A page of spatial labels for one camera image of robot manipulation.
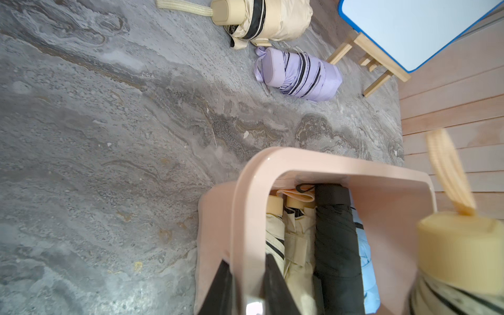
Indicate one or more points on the beige umbrella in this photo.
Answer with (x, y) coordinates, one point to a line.
(300, 220)
(275, 231)
(460, 253)
(256, 22)

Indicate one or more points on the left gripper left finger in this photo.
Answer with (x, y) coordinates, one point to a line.
(219, 298)

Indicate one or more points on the white board blue frame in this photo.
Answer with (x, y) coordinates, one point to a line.
(412, 32)

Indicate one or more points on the black umbrella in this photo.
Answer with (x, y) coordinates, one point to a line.
(337, 278)

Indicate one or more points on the blue umbrella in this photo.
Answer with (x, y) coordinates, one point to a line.
(372, 300)

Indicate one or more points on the purple folded umbrella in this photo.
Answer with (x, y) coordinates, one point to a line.
(298, 75)

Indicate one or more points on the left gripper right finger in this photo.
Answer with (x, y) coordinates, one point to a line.
(278, 299)

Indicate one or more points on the pink plastic storage box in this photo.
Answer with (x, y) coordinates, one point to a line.
(390, 200)

